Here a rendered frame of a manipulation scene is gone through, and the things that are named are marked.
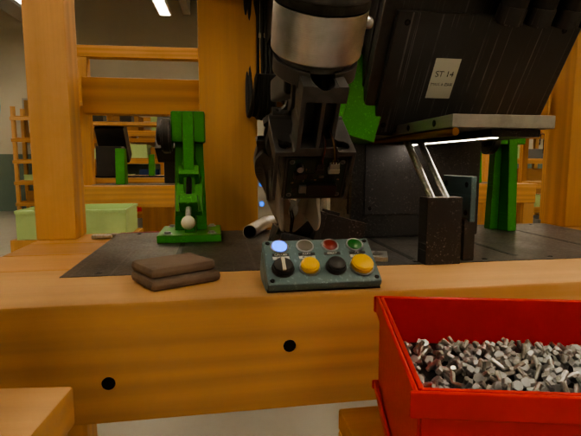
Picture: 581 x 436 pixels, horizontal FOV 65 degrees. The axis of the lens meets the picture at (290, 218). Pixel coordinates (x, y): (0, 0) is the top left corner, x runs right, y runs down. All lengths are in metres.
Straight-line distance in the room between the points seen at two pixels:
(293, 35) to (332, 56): 0.03
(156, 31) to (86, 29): 1.46
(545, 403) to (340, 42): 0.28
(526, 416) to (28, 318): 0.50
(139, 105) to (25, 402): 0.90
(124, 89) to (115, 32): 10.17
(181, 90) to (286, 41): 0.90
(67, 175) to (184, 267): 0.63
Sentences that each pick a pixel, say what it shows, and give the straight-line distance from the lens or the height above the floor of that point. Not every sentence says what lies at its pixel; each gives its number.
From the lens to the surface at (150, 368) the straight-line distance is 0.60.
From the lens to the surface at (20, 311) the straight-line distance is 0.61.
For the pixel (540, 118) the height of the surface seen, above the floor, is 1.12.
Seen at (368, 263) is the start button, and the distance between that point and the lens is 0.61.
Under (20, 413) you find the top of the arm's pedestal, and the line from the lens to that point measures 0.48.
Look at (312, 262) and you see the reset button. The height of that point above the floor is 0.94.
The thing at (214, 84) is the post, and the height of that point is 1.25.
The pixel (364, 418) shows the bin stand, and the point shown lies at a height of 0.80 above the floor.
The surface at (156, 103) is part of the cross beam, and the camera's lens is 1.26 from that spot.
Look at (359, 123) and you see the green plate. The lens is 0.83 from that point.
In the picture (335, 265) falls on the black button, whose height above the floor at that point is 0.93.
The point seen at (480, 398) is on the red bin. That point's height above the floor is 0.92.
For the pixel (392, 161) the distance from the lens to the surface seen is 1.02.
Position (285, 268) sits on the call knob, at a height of 0.93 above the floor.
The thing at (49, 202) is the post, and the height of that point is 0.97.
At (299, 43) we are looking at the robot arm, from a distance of 0.37.
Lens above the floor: 1.06
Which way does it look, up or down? 7 degrees down
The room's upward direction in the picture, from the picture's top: straight up
